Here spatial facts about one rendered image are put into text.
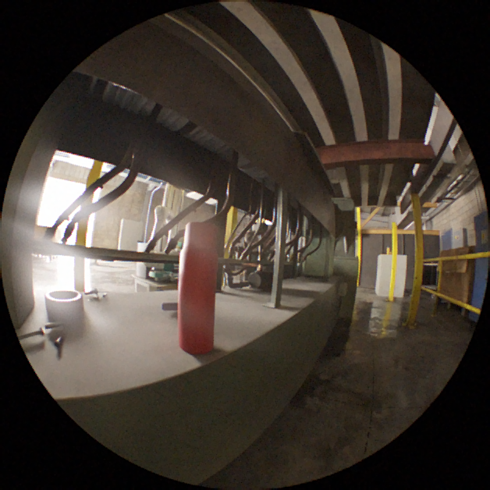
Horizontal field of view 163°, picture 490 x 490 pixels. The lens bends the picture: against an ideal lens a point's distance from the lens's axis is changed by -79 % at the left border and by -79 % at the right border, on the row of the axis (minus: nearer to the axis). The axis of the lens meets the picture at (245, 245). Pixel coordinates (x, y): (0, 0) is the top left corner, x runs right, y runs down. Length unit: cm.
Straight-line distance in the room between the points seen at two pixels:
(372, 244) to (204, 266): 625
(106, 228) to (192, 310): 987
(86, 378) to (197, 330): 19
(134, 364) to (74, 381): 10
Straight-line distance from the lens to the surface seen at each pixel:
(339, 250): 247
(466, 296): 363
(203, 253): 26
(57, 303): 47
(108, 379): 27
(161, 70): 44
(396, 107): 153
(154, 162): 71
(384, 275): 468
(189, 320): 28
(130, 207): 1048
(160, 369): 28
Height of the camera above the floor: 77
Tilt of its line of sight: 4 degrees up
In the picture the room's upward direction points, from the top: 4 degrees clockwise
